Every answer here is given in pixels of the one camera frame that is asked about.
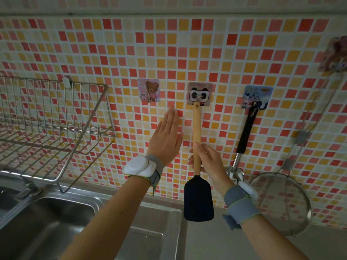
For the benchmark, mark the person's right hand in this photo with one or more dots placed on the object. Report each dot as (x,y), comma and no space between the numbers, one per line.
(212,166)

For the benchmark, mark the person's left hand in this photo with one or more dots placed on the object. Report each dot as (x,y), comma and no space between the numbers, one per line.
(164,143)

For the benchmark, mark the person's left thumb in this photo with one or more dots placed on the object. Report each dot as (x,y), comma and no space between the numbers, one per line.
(179,142)

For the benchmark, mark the person's left middle finger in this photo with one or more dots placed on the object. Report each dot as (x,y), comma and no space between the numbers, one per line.
(168,119)

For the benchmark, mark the person's right thumb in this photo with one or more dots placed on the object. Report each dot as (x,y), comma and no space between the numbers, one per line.
(201,148)

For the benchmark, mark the person's left little finger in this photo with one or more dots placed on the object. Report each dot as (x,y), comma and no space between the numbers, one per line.
(154,132)

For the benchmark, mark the person's left forearm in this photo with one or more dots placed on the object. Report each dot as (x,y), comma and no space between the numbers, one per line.
(108,222)

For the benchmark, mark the person's right forearm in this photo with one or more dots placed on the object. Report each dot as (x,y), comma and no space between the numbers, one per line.
(268,240)

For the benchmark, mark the grey wristband with white tracker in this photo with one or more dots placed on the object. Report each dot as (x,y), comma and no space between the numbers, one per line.
(141,166)
(240,205)

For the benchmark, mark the metal mesh skimmer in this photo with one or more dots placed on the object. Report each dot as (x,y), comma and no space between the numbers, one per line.
(282,203)

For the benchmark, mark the stainless steel sink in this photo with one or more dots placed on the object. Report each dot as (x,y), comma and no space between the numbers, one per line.
(54,224)

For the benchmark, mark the metal faucet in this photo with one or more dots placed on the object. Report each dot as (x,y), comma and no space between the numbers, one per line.
(28,189)

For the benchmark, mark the bear picture wall hook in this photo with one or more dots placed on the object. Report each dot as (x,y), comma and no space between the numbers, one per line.
(149,90)

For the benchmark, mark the panda picture wall hook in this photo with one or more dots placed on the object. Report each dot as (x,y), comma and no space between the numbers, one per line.
(199,94)

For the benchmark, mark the blue picture wall hook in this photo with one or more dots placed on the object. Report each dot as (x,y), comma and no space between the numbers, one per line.
(257,96)

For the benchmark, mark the pink picture wall hook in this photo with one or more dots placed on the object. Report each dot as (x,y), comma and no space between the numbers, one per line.
(333,54)

